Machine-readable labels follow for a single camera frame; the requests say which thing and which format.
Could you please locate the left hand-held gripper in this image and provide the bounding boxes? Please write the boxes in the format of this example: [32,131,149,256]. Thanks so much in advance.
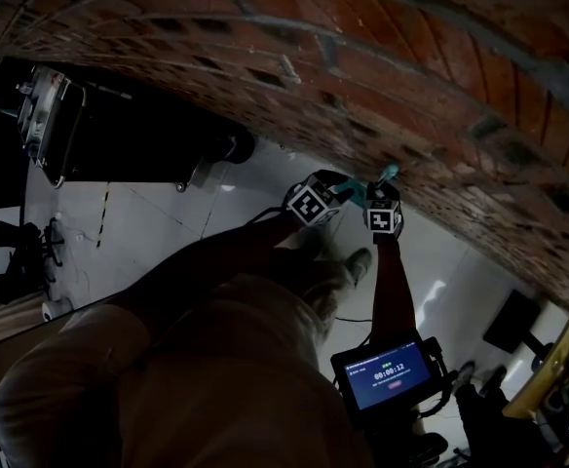
[286,169,360,229]

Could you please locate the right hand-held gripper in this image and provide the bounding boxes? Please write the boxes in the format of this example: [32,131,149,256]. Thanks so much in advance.
[361,181,403,244]

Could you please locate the teal mop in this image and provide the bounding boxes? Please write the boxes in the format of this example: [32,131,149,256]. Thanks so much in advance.
[337,163,401,210]

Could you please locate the person's left forearm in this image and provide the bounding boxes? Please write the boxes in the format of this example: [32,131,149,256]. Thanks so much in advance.
[118,214,305,340]

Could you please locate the person's right forearm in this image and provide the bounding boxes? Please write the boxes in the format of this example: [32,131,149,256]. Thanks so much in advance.
[371,234,418,345]

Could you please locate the person's grey shoe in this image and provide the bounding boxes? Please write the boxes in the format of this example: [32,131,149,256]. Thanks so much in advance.
[345,247,374,287]

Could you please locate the person's beige trousers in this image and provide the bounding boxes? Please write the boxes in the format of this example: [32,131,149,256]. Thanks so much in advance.
[274,231,363,326]

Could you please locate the small black monitor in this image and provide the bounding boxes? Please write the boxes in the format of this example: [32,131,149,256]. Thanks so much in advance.
[330,329,449,428]

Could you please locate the black floor mat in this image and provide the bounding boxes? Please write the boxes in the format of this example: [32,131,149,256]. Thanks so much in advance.
[482,289,554,356]

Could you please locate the black wheeled cart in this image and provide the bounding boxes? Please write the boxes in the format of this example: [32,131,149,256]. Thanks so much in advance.
[0,58,256,190]

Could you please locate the light wooden desk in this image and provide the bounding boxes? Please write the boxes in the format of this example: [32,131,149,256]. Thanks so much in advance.
[503,312,569,423]

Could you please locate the person in white shirt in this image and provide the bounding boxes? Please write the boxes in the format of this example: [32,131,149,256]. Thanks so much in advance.
[0,260,363,468]

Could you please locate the white round roll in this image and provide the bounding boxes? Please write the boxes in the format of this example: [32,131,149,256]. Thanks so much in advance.
[40,297,74,324]

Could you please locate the black swivel chair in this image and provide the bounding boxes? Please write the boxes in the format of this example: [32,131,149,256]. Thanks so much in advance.
[0,216,66,307]

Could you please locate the beige ribbed cloth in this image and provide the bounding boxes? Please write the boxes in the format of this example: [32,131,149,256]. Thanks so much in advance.
[0,292,47,350]

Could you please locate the brown table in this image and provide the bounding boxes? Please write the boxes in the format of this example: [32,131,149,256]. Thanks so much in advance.
[0,285,169,409]

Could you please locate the black floor cable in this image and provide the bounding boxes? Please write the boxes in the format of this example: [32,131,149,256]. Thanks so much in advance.
[335,313,378,327]

